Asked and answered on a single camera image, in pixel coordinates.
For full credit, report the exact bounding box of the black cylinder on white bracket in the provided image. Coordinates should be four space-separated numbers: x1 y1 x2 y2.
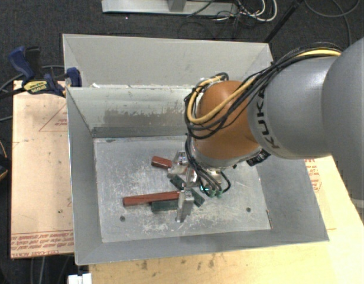
246 149 271 167

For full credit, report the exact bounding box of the grey metal bin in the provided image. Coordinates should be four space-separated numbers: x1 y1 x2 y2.
62 33 330 266

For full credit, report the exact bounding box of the red-brown flat block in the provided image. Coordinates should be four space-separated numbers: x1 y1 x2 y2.
151 155 174 170
122 190 181 208

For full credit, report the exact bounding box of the brown cardboard board red print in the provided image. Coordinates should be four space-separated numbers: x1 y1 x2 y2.
10 80 338 260

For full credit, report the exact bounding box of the dark green flat block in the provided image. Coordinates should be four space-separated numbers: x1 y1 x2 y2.
150 199 180 214
169 176 206 208

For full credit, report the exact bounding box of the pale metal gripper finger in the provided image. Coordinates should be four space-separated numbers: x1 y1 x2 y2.
175 189 195 224
167 150 190 179

